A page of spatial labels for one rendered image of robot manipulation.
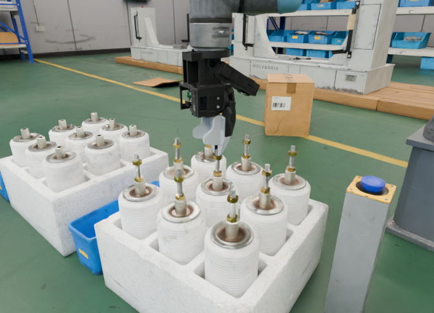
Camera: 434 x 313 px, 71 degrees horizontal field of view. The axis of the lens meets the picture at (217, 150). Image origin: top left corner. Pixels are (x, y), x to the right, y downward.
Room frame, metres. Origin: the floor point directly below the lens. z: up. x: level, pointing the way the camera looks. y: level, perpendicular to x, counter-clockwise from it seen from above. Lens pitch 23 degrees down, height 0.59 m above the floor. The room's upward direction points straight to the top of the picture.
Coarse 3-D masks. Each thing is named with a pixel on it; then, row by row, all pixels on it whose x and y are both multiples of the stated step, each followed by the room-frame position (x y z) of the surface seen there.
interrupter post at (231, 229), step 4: (228, 224) 0.42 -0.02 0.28; (232, 224) 0.41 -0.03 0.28; (236, 224) 0.42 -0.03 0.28; (228, 228) 0.42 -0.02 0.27; (232, 228) 0.41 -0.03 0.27; (236, 228) 0.42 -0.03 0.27; (228, 232) 0.42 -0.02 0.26; (232, 232) 0.41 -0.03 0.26; (236, 232) 0.42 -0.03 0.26; (228, 236) 0.42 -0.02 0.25; (232, 236) 0.41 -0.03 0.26; (236, 236) 0.42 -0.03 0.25
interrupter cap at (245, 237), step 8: (216, 224) 0.45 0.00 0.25; (224, 224) 0.45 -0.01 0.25; (240, 224) 0.45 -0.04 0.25; (216, 232) 0.43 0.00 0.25; (224, 232) 0.43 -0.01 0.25; (240, 232) 0.43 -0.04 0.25; (248, 232) 0.43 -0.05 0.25; (216, 240) 0.41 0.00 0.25; (224, 240) 0.41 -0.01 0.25; (232, 240) 0.41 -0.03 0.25; (240, 240) 0.41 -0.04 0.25; (248, 240) 0.41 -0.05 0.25; (232, 248) 0.39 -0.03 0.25
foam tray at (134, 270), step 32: (96, 224) 0.55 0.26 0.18; (288, 224) 0.55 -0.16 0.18; (320, 224) 0.59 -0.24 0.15; (128, 256) 0.48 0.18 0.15; (160, 256) 0.45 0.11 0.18; (288, 256) 0.45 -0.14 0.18; (128, 288) 0.49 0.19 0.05; (160, 288) 0.43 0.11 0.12; (192, 288) 0.38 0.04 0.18; (256, 288) 0.37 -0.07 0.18; (288, 288) 0.45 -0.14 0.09
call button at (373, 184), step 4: (364, 176) 0.49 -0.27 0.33; (368, 176) 0.49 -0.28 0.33; (372, 176) 0.49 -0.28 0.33; (364, 180) 0.48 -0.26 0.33; (368, 180) 0.47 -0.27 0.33; (372, 180) 0.47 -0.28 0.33; (376, 180) 0.47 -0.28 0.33; (380, 180) 0.47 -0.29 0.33; (364, 184) 0.47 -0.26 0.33; (368, 184) 0.46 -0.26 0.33; (372, 184) 0.46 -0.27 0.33; (376, 184) 0.46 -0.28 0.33; (380, 184) 0.46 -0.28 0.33; (384, 184) 0.46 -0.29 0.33; (364, 188) 0.47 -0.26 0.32; (368, 188) 0.46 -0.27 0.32; (372, 188) 0.46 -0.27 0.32; (376, 188) 0.46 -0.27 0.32; (380, 188) 0.46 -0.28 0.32
